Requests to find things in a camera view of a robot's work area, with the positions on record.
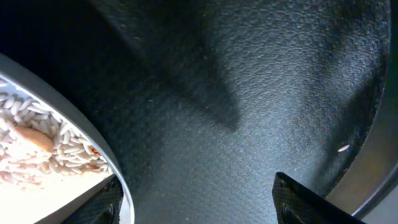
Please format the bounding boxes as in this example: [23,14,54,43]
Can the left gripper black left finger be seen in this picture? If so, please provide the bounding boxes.
[62,175,124,224]

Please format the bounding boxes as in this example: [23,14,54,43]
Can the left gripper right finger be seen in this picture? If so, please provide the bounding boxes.
[272,172,364,224]

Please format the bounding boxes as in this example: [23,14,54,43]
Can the grey plate with food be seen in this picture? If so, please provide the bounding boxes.
[1,56,135,223]

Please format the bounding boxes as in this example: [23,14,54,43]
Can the round black serving tray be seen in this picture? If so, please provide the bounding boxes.
[1,0,392,223]

